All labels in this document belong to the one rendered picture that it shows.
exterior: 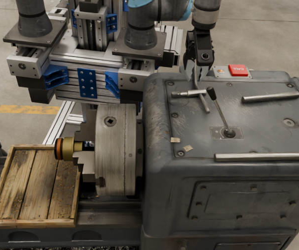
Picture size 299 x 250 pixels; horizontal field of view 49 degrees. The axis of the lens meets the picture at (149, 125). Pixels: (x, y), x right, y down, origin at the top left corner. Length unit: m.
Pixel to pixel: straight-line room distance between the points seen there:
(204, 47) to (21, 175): 0.84
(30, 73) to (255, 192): 1.07
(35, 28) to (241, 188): 1.11
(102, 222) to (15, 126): 1.81
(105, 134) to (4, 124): 2.01
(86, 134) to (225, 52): 2.90
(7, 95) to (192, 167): 2.52
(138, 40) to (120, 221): 0.76
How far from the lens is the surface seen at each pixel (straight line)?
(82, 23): 1.63
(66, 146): 1.11
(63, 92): 1.74
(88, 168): 1.05
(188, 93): 1.07
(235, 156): 0.91
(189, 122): 1.00
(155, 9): 1.41
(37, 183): 1.33
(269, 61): 3.87
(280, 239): 1.38
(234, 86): 1.18
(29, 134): 2.78
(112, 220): 1.22
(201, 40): 0.99
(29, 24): 1.59
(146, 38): 1.46
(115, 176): 1.01
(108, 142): 0.98
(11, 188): 1.34
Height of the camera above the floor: 1.94
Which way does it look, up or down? 45 degrees down
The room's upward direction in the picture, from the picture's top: 4 degrees clockwise
